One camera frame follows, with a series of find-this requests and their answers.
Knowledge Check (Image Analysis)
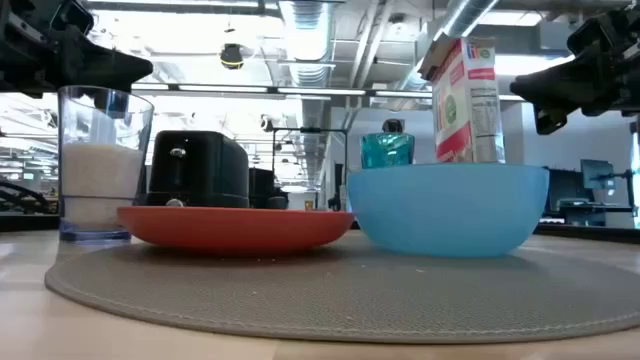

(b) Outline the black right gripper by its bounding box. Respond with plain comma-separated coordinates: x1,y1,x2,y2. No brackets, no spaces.
509,29,640,137

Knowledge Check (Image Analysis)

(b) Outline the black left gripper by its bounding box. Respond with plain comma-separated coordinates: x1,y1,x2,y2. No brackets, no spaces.
0,12,155,99

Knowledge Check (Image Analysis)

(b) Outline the cinnamon cereal box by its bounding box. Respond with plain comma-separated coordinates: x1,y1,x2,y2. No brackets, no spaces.
418,35,506,165

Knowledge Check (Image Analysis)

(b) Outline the clear glass of milk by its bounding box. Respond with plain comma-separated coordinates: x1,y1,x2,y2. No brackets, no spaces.
57,84,155,245

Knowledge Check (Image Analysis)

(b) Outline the dark computer monitor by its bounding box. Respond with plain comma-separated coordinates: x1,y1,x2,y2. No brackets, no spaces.
547,167,584,211

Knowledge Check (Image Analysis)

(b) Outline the background desk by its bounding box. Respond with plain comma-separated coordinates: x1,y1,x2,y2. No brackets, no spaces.
542,197,636,229

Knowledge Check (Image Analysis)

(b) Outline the black ceiling dome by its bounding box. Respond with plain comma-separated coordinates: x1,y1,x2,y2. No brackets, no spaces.
219,43,245,71

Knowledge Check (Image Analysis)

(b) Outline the black toaster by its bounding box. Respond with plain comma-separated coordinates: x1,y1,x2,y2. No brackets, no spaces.
144,130,251,209

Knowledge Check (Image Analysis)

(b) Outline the blue bowl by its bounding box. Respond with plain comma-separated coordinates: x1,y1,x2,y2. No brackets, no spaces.
347,163,550,259

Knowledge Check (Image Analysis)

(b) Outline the ceiling light strip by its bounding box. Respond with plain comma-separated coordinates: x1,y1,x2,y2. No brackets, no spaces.
129,82,436,99

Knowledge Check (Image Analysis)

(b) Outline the teal transparent cup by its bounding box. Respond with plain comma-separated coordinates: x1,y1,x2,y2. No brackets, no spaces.
359,132,416,170

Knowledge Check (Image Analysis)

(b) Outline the black background equipment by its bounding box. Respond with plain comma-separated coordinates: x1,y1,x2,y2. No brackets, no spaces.
248,167,290,210

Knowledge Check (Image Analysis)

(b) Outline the orange plate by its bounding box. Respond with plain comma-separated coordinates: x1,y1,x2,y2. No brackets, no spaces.
116,205,356,257

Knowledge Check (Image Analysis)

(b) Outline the round grey placemat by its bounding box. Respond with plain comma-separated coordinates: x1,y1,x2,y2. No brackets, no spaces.
43,232,640,345

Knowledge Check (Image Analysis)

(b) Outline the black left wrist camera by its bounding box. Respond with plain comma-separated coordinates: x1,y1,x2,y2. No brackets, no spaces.
49,0,95,37

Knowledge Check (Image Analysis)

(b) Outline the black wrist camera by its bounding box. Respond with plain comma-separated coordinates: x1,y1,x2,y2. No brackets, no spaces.
567,12,617,56
49,0,95,37

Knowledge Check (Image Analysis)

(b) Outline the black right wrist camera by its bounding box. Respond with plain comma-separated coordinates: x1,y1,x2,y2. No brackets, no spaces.
567,12,617,56

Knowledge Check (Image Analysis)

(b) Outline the silver ventilation duct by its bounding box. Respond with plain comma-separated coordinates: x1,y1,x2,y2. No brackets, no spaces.
277,0,335,166
439,0,501,39

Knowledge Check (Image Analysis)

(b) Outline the black curved background frame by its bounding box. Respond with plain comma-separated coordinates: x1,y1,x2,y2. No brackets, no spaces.
0,179,56,215

